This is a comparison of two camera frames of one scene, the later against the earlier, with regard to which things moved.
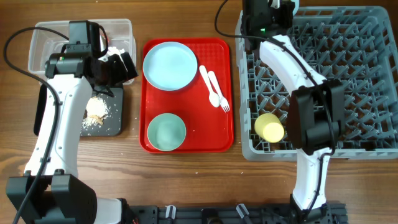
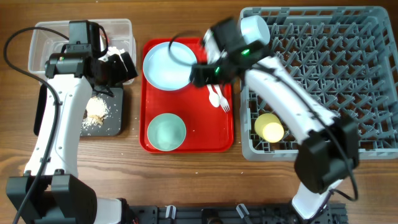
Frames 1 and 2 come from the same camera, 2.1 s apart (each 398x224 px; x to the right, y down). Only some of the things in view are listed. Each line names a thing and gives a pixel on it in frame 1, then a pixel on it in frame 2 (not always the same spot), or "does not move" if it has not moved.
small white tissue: [112, 50] does not move
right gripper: [286, 8] → [199, 74]
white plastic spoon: [214, 97] does not move
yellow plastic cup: [269, 127] does not move
